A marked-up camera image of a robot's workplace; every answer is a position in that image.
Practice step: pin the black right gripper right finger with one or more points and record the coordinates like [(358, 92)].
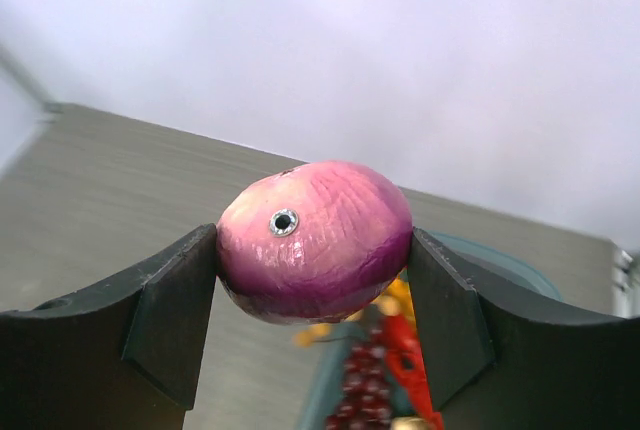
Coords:
[(590, 360)]

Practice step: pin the red toy lobster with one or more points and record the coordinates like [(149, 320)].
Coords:
[(404, 360)]

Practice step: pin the dark purple grape bunch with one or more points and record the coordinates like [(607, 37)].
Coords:
[(366, 393)]

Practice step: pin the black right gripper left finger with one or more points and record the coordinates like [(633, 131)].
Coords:
[(123, 353)]

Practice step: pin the purple toy onion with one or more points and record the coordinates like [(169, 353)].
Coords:
[(313, 244)]

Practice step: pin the teal fruit basket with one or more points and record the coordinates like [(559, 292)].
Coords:
[(479, 377)]

